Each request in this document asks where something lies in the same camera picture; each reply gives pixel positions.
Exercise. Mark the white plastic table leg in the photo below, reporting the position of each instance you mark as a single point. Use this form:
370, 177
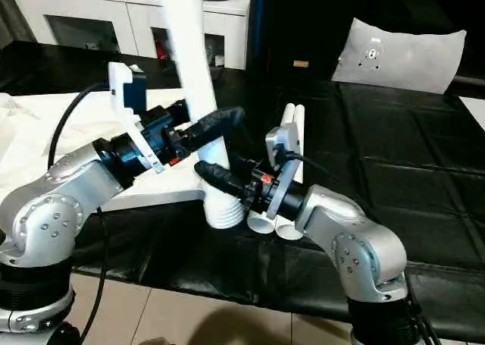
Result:
291, 232
262, 224
193, 42

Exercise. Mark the white plastic table top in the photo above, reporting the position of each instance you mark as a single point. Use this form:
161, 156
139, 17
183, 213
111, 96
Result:
45, 133

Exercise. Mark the small yellow label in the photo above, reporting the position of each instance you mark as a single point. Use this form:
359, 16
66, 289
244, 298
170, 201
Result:
301, 64

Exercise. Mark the black work mat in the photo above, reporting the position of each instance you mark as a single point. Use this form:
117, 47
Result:
379, 178

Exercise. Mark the white glass-door cabinet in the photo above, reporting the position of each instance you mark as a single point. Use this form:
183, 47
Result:
91, 15

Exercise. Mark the grey curtain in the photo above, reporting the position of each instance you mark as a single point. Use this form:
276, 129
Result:
14, 11

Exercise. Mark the white flat board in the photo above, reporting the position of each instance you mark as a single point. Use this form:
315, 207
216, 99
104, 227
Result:
476, 110

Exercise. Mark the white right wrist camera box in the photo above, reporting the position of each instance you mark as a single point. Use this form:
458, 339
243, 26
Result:
282, 163

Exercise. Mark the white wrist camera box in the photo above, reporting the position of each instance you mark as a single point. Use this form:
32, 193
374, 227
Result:
125, 95
282, 163

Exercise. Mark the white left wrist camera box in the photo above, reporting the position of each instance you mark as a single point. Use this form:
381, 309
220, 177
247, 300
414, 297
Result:
125, 95

